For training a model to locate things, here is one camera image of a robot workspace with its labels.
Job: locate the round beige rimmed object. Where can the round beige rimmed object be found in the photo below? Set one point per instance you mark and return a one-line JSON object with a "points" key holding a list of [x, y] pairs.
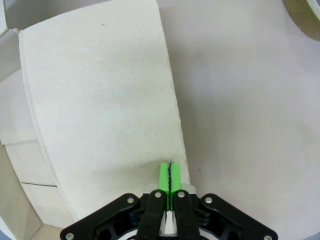
{"points": [[305, 20]]}

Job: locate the brown cardboard box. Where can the brown cardboard box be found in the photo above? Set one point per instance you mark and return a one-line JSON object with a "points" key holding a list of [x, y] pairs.
{"points": [[100, 100]]}

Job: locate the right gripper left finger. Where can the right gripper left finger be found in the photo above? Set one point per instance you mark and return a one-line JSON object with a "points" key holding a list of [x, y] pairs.
{"points": [[150, 215]]}

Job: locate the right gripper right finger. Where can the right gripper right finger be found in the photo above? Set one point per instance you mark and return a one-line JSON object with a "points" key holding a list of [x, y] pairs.
{"points": [[187, 215]]}

